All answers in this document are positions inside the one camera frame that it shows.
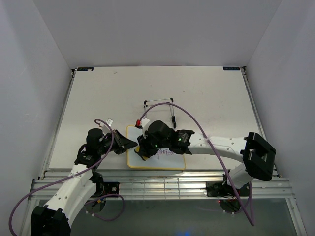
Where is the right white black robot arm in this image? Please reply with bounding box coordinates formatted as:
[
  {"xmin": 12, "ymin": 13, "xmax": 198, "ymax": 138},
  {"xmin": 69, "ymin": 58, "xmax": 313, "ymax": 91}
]
[{"xmin": 135, "ymin": 120, "xmax": 276, "ymax": 195}]

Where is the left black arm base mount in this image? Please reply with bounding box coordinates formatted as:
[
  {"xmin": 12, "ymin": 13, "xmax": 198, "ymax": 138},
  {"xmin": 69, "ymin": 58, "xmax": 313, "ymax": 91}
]
[{"xmin": 92, "ymin": 182, "xmax": 120, "ymax": 198}]

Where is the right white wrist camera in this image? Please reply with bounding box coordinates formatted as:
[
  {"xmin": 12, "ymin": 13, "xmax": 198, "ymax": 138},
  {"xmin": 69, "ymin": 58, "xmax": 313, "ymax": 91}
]
[{"xmin": 135, "ymin": 118, "xmax": 151, "ymax": 130}]

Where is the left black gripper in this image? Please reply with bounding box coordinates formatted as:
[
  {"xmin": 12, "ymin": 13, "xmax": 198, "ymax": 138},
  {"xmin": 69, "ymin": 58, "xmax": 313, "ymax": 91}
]
[{"xmin": 98, "ymin": 129, "xmax": 138, "ymax": 155}]

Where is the blue label sticker left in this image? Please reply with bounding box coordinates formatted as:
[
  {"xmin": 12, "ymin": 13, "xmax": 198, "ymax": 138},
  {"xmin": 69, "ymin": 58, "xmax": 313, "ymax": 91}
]
[{"xmin": 77, "ymin": 67, "xmax": 94, "ymax": 72}]

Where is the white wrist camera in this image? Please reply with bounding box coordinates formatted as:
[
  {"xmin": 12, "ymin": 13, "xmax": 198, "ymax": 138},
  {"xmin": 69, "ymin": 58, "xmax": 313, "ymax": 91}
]
[
  {"xmin": 135, "ymin": 118, "xmax": 151, "ymax": 130},
  {"xmin": 99, "ymin": 118, "xmax": 113, "ymax": 134}
]

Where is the aluminium extrusion frame rail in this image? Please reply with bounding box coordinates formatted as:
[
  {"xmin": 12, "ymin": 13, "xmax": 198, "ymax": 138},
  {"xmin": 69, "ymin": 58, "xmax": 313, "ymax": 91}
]
[{"xmin": 28, "ymin": 169, "xmax": 296, "ymax": 201}]

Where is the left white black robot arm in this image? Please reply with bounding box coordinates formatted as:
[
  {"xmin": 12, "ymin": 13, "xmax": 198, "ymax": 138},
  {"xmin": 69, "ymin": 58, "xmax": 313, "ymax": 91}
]
[{"xmin": 31, "ymin": 128, "xmax": 137, "ymax": 236}]

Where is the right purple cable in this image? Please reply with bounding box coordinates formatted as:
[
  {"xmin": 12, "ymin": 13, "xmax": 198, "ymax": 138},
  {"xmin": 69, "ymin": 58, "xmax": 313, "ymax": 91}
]
[{"xmin": 139, "ymin": 102, "xmax": 255, "ymax": 226}]

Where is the yellow black whiteboard eraser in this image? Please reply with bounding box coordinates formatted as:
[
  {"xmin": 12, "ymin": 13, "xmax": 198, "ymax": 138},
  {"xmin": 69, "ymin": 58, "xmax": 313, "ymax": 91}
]
[{"xmin": 134, "ymin": 146, "xmax": 147, "ymax": 157}]

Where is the purple cable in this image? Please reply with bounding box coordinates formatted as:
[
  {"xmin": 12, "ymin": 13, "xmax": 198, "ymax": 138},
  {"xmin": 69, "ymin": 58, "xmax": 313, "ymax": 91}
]
[
  {"xmin": 139, "ymin": 102, "xmax": 255, "ymax": 226},
  {"xmin": 8, "ymin": 118, "xmax": 126, "ymax": 236}
]

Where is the yellow framed whiteboard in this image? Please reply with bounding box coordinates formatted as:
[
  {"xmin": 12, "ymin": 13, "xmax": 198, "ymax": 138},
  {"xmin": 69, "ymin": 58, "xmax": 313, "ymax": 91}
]
[{"xmin": 126, "ymin": 124, "xmax": 187, "ymax": 171}]

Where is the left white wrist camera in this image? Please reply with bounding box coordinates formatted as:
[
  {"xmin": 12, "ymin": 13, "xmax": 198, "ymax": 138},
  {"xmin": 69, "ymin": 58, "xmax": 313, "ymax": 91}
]
[{"xmin": 99, "ymin": 118, "xmax": 113, "ymax": 134}]

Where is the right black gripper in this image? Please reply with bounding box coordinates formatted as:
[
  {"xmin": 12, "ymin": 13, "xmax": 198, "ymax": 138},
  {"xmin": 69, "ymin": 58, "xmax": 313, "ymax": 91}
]
[{"xmin": 137, "ymin": 130, "xmax": 170, "ymax": 158}]

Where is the metal wire whiteboard stand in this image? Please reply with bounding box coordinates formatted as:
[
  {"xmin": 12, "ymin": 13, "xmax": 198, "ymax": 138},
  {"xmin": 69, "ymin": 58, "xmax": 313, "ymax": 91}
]
[{"xmin": 143, "ymin": 97, "xmax": 177, "ymax": 128}]

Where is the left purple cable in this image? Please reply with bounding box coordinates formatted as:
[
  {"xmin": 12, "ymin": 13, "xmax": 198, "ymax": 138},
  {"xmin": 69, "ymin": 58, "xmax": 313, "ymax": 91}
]
[{"xmin": 8, "ymin": 118, "xmax": 126, "ymax": 236}]

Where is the blue label sticker right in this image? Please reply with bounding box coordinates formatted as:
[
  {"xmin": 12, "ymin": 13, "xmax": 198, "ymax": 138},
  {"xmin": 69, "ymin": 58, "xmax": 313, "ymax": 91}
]
[{"xmin": 223, "ymin": 66, "xmax": 241, "ymax": 71}]

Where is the blue label sticker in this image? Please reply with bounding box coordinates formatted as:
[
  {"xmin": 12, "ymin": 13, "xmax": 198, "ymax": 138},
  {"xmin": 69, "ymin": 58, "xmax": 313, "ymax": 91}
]
[
  {"xmin": 223, "ymin": 66, "xmax": 241, "ymax": 71},
  {"xmin": 77, "ymin": 67, "xmax": 94, "ymax": 72}
]

